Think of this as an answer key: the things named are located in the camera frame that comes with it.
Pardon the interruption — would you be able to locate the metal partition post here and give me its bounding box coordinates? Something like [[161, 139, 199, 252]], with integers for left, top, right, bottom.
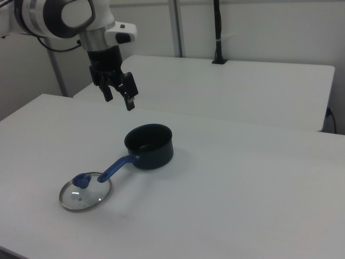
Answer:
[[46, 50, 68, 98], [168, 0, 187, 58]]

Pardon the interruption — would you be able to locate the black cable with blue plug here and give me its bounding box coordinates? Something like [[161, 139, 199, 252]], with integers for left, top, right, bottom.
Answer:
[[326, 106, 338, 134]]

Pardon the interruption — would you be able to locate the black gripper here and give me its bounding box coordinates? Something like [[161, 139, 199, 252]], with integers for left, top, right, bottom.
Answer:
[[87, 44, 140, 112]]

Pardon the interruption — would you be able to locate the glass lid with blue knob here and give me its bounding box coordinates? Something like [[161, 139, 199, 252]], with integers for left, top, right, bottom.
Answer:
[[59, 172, 113, 213]]

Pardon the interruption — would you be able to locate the dark saucepan with blue handle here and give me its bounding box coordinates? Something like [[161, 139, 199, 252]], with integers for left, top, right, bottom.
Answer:
[[96, 123, 175, 185]]

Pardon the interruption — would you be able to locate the black pole with clamp base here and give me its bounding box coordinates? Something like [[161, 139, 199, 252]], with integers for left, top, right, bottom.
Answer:
[[211, 0, 229, 65]]

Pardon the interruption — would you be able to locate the white table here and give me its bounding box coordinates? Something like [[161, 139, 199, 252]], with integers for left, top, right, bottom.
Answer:
[[72, 54, 336, 133]]

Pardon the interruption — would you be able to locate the black cable on robot arm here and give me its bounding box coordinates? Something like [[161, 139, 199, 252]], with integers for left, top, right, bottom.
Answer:
[[34, 35, 83, 52]]

